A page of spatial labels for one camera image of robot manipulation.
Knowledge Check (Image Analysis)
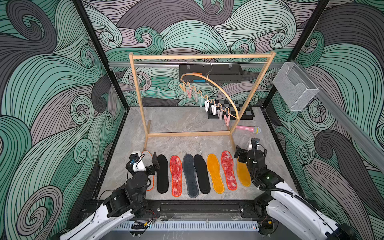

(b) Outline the orange yellow insole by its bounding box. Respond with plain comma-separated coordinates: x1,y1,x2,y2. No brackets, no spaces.
237,162,252,187
207,154,225,194

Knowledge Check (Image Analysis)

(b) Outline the red patterned insole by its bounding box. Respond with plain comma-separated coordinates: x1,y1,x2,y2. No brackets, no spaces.
170,155,183,197
142,150,156,192
221,151,238,191

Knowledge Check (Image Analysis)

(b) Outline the black insole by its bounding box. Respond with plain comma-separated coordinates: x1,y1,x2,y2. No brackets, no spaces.
157,155,169,194
194,155,211,195

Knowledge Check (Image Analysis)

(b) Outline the grey insole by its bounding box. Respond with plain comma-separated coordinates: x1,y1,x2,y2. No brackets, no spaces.
182,154,200,199

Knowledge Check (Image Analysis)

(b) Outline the curved wooden clip hanger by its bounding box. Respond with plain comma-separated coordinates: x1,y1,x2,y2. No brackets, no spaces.
179,73,240,121

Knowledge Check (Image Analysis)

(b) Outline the red patterned insole front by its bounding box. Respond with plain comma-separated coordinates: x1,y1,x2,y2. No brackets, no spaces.
142,150,156,192

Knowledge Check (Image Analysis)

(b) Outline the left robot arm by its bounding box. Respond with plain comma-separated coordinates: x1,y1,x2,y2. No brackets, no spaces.
56,152,160,240

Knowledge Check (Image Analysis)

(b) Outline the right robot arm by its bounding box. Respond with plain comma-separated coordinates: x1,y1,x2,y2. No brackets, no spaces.
235,142,357,240

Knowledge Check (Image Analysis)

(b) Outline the pink toy microphone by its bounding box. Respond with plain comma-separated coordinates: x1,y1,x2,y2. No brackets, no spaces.
236,126,262,134

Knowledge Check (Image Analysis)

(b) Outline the black white chessboard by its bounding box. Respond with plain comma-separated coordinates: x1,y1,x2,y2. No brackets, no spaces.
207,100,255,120

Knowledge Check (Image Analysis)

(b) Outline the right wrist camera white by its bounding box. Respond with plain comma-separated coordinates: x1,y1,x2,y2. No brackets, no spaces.
248,138,260,151

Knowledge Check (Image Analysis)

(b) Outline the white slotted cable duct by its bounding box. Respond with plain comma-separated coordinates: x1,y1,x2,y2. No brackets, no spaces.
113,220,260,232

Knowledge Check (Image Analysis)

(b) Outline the black wall tool shelf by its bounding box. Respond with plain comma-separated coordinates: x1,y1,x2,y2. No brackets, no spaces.
179,63,244,85

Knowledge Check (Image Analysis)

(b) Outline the clear plastic wall bin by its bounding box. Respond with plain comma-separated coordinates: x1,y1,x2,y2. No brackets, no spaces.
273,62,319,112

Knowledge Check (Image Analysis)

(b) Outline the wooden clothes rack frame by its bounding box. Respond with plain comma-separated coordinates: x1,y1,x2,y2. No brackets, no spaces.
128,50,277,152

